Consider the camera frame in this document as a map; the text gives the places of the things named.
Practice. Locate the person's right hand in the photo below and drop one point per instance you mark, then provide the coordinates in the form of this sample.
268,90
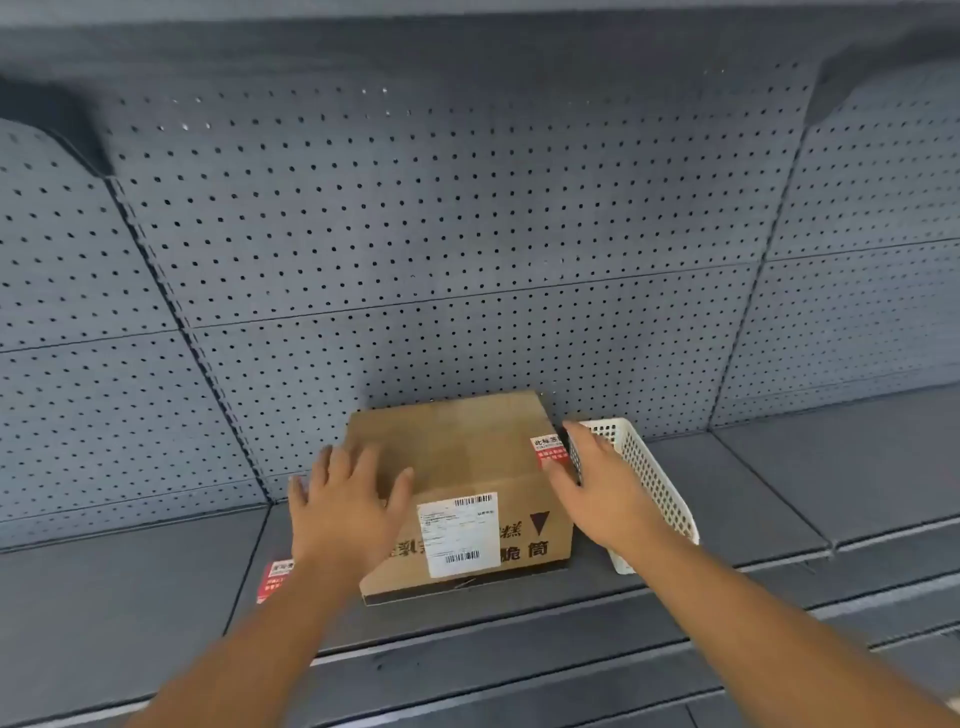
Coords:
611,502

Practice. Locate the person's left hand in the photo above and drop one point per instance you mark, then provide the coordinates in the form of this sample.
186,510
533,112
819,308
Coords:
337,517

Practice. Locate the red white seal sticker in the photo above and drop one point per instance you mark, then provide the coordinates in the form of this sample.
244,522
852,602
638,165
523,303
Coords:
546,448

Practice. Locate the brown cardboard box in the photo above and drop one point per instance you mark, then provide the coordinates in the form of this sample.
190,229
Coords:
465,450

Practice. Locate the person's right forearm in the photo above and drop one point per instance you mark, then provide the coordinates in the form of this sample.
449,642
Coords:
750,637

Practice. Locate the person's left forearm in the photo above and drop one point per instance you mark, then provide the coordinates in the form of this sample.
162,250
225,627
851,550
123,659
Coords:
247,660

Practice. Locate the white shipping label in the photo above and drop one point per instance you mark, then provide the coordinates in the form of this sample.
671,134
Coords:
457,536

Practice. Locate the white perforated plastic basket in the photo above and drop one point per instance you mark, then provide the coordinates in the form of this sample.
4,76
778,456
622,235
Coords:
660,487

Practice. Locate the red sticker sheet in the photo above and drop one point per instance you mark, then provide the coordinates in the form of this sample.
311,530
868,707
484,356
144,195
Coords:
271,581

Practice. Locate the grey metal shelf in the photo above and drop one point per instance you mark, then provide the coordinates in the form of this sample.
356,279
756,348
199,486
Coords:
825,480

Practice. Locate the grey pegboard back panel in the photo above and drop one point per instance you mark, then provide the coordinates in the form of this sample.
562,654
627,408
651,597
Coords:
450,225

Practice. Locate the grey overhead shelf board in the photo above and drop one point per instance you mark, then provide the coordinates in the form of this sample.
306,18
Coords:
450,34

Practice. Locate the dark shelf bracket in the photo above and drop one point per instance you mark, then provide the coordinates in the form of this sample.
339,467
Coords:
877,71
52,112

